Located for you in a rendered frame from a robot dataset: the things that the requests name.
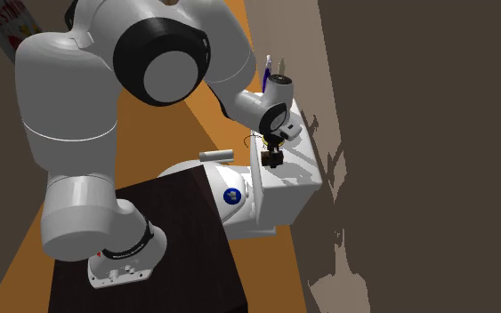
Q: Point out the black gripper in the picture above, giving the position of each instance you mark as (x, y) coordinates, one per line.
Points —
(272, 157)

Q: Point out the beige toothbrush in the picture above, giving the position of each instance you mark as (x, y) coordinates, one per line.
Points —
(281, 66)

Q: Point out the dark robot stand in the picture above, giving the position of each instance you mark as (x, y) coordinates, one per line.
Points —
(180, 242)

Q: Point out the blue round disc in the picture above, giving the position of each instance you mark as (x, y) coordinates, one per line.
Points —
(232, 196)

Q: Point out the grey cylinder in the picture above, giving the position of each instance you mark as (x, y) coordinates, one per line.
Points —
(216, 156)

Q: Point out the wall poster with red letters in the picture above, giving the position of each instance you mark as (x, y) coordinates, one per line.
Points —
(9, 21)

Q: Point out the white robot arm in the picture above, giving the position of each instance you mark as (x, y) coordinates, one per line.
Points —
(70, 108)

